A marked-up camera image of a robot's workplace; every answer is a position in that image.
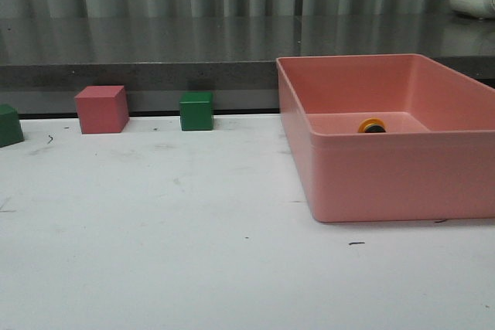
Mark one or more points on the green cube block centre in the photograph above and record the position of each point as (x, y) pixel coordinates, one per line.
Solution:
(196, 111)

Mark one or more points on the green cube block left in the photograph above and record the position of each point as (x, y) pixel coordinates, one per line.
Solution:
(10, 128)

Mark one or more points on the green cube block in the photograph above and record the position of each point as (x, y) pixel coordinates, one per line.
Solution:
(10, 128)
(196, 111)

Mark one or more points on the pink cube block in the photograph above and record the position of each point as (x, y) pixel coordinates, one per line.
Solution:
(102, 109)

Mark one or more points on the pink plastic bin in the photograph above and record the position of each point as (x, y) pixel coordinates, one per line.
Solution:
(435, 160)

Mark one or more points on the yellow black push button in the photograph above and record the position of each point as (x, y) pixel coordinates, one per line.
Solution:
(372, 125)

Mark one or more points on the grey stone counter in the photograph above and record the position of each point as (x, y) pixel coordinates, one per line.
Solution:
(232, 53)

